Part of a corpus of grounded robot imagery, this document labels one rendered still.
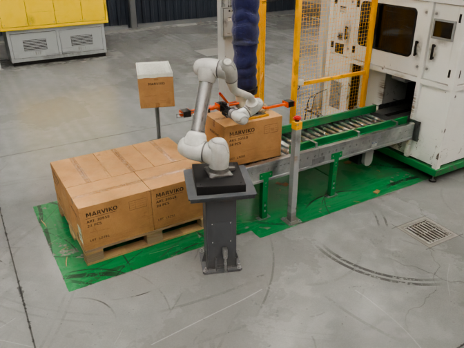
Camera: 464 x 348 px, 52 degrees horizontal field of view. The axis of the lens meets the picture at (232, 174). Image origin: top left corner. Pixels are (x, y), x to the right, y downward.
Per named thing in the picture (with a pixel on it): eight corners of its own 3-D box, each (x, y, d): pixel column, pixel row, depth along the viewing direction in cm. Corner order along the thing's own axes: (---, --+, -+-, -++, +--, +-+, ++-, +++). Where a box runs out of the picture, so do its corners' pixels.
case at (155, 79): (175, 106, 564) (172, 72, 547) (140, 108, 557) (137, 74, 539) (170, 92, 617) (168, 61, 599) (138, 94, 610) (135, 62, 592)
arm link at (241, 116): (233, 123, 404) (244, 114, 407) (242, 129, 392) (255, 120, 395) (228, 113, 397) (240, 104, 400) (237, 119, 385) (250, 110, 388)
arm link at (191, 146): (200, 162, 348) (172, 157, 354) (207, 162, 364) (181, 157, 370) (219, 57, 343) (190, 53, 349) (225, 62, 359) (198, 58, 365)
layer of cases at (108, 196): (170, 170, 517) (168, 137, 499) (215, 211, 440) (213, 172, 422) (56, 199, 462) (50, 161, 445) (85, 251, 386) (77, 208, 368)
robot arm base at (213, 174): (238, 176, 356) (239, 169, 354) (210, 179, 350) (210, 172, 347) (230, 165, 371) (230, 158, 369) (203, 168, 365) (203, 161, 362)
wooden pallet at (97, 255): (171, 182, 523) (170, 170, 517) (215, 225, 446) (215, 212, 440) (59, 212, 469) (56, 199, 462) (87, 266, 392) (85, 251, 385)
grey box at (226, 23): (237, 34, 510) (237, 5, 497) (239, 36, 506) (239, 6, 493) (220, 36, 501) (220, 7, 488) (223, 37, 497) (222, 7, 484)
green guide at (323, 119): (369, 109, 571) (370, 101, 567) (375, 111, 563) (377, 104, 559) (257, 135, 498) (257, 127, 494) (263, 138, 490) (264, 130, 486)
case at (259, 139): (259, 141, 486) (259, 103, 468) (280, 155, 454) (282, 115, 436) (205, 152, 461) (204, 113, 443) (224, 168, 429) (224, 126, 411)
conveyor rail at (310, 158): (408, 137, 530) (411, 121, 521) (412, 139, 526) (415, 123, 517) (229, 188, 425) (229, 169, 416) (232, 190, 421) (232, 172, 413)
